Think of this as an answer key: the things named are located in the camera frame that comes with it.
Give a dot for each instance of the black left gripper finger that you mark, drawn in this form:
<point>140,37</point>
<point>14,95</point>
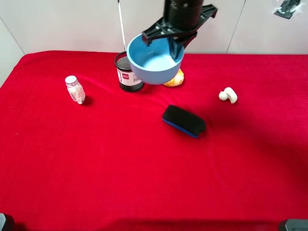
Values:
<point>176,48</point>

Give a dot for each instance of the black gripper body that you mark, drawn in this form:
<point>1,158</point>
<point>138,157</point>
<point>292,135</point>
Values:
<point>180,21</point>

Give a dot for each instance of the light blue bowl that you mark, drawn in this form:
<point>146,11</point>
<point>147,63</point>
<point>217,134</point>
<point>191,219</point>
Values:
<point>153,64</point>

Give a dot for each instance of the yellow bread bun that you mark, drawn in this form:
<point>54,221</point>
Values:
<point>176,80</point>

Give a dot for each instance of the black mesh pen holder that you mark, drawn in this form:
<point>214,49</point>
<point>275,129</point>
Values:
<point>127,79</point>

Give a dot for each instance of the thin white metal pole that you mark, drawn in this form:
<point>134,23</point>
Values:
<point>121,25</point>

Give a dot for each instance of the small white duck figure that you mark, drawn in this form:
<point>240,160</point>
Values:
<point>228,94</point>

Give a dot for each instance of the black and blue eraser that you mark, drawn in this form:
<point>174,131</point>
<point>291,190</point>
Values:
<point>184,121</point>

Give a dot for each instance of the black and white tag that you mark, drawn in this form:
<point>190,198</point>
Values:
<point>288,8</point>

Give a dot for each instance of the clear bottle of white pills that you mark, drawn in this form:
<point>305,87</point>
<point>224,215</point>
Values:
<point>75,89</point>

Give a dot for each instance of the black base corner right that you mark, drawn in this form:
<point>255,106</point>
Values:
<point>294,225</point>

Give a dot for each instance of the black base corner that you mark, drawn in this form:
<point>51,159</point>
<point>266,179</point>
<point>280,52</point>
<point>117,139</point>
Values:
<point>6,222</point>
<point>294,225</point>

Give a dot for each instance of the black base corner left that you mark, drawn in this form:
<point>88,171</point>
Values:
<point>6,222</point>

